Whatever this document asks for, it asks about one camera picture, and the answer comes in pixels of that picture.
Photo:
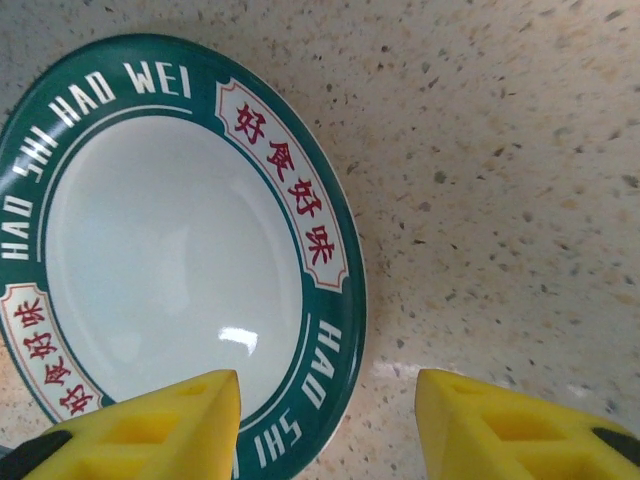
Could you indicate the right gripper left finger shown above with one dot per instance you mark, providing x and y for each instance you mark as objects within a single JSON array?
[{"x": 150, "y": 435}]

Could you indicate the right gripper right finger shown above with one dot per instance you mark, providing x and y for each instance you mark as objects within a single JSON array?
[{"x": 500, "y": 440}]

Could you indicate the green Hao Wei lettered plate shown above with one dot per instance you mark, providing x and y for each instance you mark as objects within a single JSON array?
[{"x": 175, "y": 250}]

